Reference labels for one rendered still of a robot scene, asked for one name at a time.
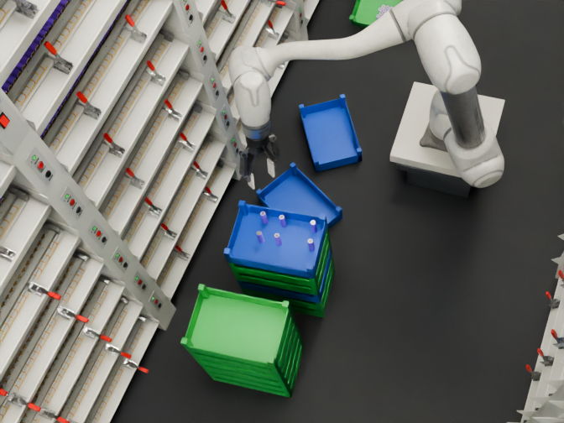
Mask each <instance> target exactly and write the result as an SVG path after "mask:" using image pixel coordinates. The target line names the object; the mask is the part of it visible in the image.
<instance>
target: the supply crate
mask: <svg viewBox="0 0 564 423"><path fill-rule="evenodd" d="M238 206H239V211H238V215H237V219H236V221H235V224H234V227H233V230H232V235H231V237H230V241H229V244H228V246H227V248H225V249H224V252H223V253H224V255H225V257H226V259H227V261H228V262H229V263H231V264H240V265H244V266H248V267H254V268H258V269H266V270H271V271H275V272H280V273H284V274H293V275H297V276H302V277H306V278H311V279H314V278H315V276H316V270H317V266H318V263H319V259H320V256H321V250H322V246H323V243H324V238H325V235H326V229H327V219H326V214H320V216H313V215H308V214H303V213H298V212H292V211H284V210H279V209H274V208H268V207H263V206H254V205H249V204H246V202H245V201H239V203H238ZM260 212H265V213H266V216H267V218H268V221H269V222H268V223H267V224H264V223H263V220H262V217H261V215H260ZM280 215H284V216H285V221H286V225H287V226H286V227H281V223H280V220H279V216H280ZM312 220H314V221H316V227H317V232H316V233H313V232H312V230H311V221H312ZM257 231H261V232H262V234H263V237H264V243H260V242H259V239H258V237H257V234H256V232H257ZM276 233H278V234H279V235H280V238H281V242H282V244H281V245H280V246H278V245H277V243H276V241H275V238H274V235H275V234H276ZM310 238H311V239H313V243H314V246H315V250H314V251H310V249H309V245H308V242H307V241H308V239H310Z"/></svg>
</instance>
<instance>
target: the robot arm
mask: <svg viewBox="0 0 564 423"><path fill-rule="evenodd" d="M461 9H462V0H404V1H402V2H401V3H399V4H398V5H396V6H395V7H393V8H391V9H390V10H389V11H388V12H386V13H385V14H384V15H382V16H381V17H380V18H379V19H377V20H376V21H375V22H373V23H372V24H370V25H369V26H368V27H367V28H366V29H364V30H363V31H361V32H359V33H358V34H355V35H353V36H351V37H347V38H344V39H325V40H310V41H296V42H289V43H284V44H279V45H276V46H274V47H271V48H268V49H262V48H260V47H257V48H254V47H252V46H248V45H241V46H238V47H237V48H236V49H235V50H234V51H233V52H232V53H231V55H230V58H229V63H228V69H229V76H230V81H231V83H232V87H233V90H234V95H235V102H236V107H237V109H238V114H239V116H240V118H241V124H242V130H243V134H244V135H245V138H246V143H247V147H246V149H245V150H244V151H243V152H242V151H239V155H240V167H239V174H240V175H241V176H242V177H243V178H246V181H247V182H248V185H249V186H250V187H251V188H252V189H253V190H254V189H255V186H254V178H253V174H252V171H253V166H254V163H255V160H256V159H257V158H258V155H259V154H260V153H263V152H265V153H266V154H267V155H268V157H269V158H267V164H268V173H269V174H270V175H271V176H272V177H273V178H274V167H275V163H277V161H278V160H277V158H279V157H280V154H279V149H278V145H277V137H276V136H274V135H273V134H272V133H271V134H270V135H269V132H270V115H269V114H270V112H271V96H270V89H269V84H268V81H269V80H270V78H271V77H273V76H274V72H275V70H276V68H277V67H278V66H279V65H281V64H283V63H285V62H286V61H289V60H348V59H353V58H358V57H360V56H364V55H368V54H371V53H373V52H375V51H378V50H382V49H385V48H388V47H390V46H393V45H397V44H402V43H404V42H405V41H408V40H410V39H413V41H414V42H415V46H416V48H417V51H418V54H419V56H420V59H421V63H422V65H423V67H424V69H425V71H426V73H427V75H428V76H429V78H430V80H431V83H432V84H433V85H434V86H435V87H436V88H437V89H438V90H437V91H436V93H435V94H434V96H433V98H432V100H431V107H430V116H429V120H430V121H429V122H428V125H427V127H426V130H425V133H424V135H423V137H422V138H421V139H420V146H421V147H428V148H433V149H438V150H441V151H444V152H448V153H449V155H450V157H451V160H452V163H453V164H454V166H455V168H456V169H457V172H458V174H459V175H460V176H461V177H462V178H463V179H464V180H465V181H466V182H467V183H468V184H469V185H471V186H474V187H477V188H484V187H487V186H489V185H492V184H494V183H495V182H497V181H498V180H499V179H500V178H501V176H502V174H503V173H504V156H503V154H502V152H501V150H500V147H499V144H498V141H497V139H496V137H495V134H494V131H493V129H492V128H491V127H490V125H489V124H487V123H486V122H484V120H483V116H482V113H481V108H480V105H479V101H478V94H477V90H476V86H475V85H476V84H477V83H478V81H479V79H480V76H481V60H480V57H479V54H478V52H477V49H476V47H475V45H474V43H473V41H472V39H471V37H470V35H469V34H468V32H467V30H466V29H465V28H464V26H463V25H462V24H461V22H460V21H459V20H458V18H457V16H458V15H459V14H460V12H461ZM269 143H270V145H271V149H272V151H273V154H271V152H270V151H269V149H268V148H267V146H268V144H269Z"/></svg>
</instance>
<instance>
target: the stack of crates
mask: <svg viewBox="0 0 564 423"><path fill-rule="evenodd" d="M198 290H199V295H198V297H197V300H196V304H195V307H194V310H193V313H192V316H191V320H190V323H189V326H188V329H187V332H186V335H185V337H182V339H181V342H180V343H181V344H182V345H183V347H184V348H185V349H186V350H187V351H188V352H189V353H190V354H191V356H192V357H193V358H194V359H195V360H196V361H197V362H198V363H199V364H200V365H201V366H202V367H203V368H204V369H205V370H206V372H207V373H208V374H209V375H210V376H211V378H212V379H213V380H216V381H220V382H223V383H228V384H234V385H238V386H242V387H245V388H250V389H256V390H260V391H264V392H267V393H271V394H277V395H282V396H285V397H289V398H292V394H293V391H294V387H295V381H296V377H297V374H298V370H299V366H300V360H301V356H302V353H303V349H304V346H305V345H304V343H303V340H302V337H301V334H300V331H299V328H298V326H297V323H296V320H295V317H294V314H293V311H292V309H291V306H290V303H289V302H288V301H285V300H283V302H279V301H275V300H267V299H263V298H258V297H254V296H250V295H242V294H238V293H233V292H229V291H225V290H217V289H213V288H208V287H206V286H205V285H202V284H199V286H198Z"/></svg>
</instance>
